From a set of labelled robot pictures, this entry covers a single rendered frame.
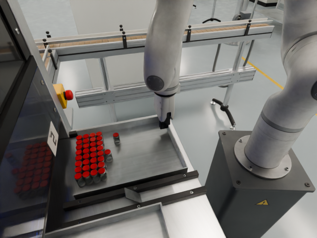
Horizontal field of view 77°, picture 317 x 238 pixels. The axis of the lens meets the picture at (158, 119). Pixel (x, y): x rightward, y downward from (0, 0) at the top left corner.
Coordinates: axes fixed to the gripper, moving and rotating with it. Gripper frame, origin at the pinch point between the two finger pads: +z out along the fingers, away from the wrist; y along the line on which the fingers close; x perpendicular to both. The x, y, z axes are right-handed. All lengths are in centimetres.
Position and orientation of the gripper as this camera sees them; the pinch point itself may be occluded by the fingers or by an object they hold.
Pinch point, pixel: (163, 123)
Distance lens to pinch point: 74.7
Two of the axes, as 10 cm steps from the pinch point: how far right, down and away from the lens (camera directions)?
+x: 9.6, -1.7, 2.0
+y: 2.7, 6.5, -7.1
